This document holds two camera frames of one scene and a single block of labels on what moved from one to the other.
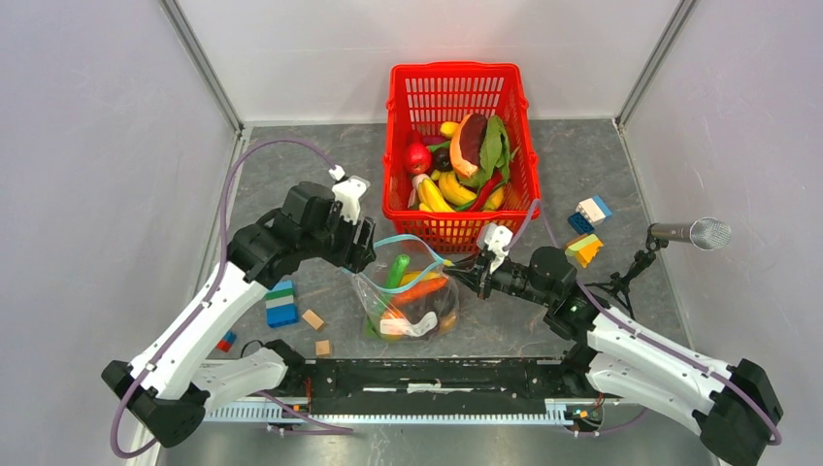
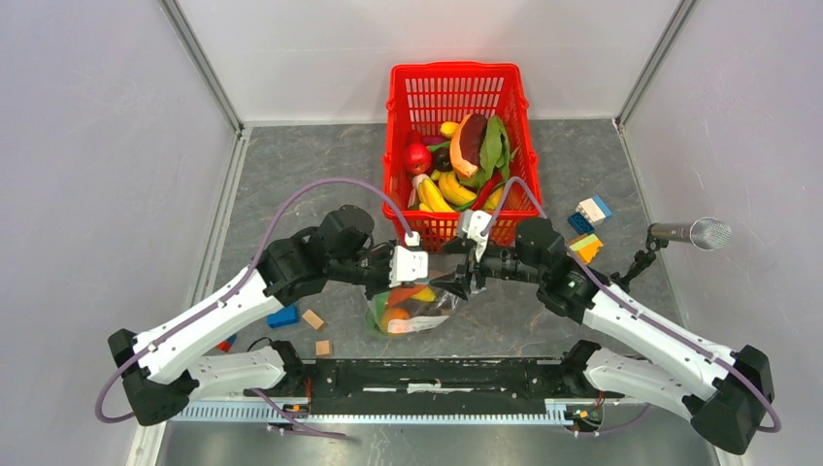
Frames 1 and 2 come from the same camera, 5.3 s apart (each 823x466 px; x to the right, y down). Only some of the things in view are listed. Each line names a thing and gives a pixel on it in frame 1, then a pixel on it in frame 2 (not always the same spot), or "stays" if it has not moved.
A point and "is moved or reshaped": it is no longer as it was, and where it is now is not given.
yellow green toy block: (584, 249) stays
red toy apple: (417, 158) stays
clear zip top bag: (406, 293) is moved or reshaped
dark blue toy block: (580, 224) stays
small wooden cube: (322, 349) stays
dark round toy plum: (442, 160) stays
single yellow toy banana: (410, 277) is moved or reshaped
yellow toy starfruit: (494, 198) stays
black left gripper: (355, 256) → (383, 285)
